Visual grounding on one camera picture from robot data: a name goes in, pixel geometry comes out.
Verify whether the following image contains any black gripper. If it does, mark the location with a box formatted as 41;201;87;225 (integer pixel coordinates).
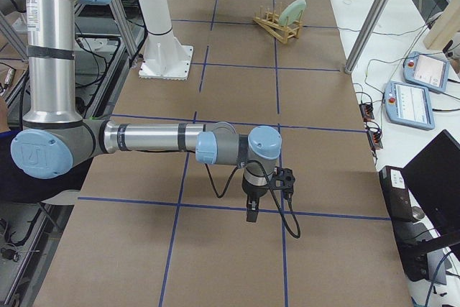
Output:
241;160;269;222

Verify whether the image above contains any light green plate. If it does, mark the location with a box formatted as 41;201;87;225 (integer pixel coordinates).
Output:
278;0;307;26

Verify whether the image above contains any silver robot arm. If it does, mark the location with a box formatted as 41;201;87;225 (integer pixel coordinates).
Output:
11;0;282;222

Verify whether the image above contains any black box with label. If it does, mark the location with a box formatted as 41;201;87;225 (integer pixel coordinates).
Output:
379;166;425;223

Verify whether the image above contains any orange black connector block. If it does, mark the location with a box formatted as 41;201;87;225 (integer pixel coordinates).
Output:
359;102;374;122

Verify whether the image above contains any black monitor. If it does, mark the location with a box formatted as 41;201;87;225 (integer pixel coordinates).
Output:
402;129;459;234

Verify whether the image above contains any teach pendant near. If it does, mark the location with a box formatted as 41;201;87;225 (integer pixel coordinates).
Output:
384;81;435;130

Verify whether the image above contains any teach pendant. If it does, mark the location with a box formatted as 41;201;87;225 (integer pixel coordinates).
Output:
403;51;449;93
384;81;435;130

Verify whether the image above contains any wooden dish rack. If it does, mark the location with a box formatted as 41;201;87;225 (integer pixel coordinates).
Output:
253;7;304;44

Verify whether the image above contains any teach pendant far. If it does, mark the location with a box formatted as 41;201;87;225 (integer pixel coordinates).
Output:
403;51;449;93

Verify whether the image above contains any wooden plank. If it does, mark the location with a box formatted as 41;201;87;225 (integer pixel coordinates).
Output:
423;0;459;50

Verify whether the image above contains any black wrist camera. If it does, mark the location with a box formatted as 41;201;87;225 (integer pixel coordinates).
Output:
270;167;295;201

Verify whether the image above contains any black camera cable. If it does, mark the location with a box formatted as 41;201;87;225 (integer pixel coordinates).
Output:
204;162;301;239

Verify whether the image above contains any white pedestal column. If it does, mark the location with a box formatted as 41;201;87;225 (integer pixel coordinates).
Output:
138;0;193;80

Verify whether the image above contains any aluminium frame post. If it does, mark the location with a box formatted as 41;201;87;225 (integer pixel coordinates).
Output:
344;0;389;74

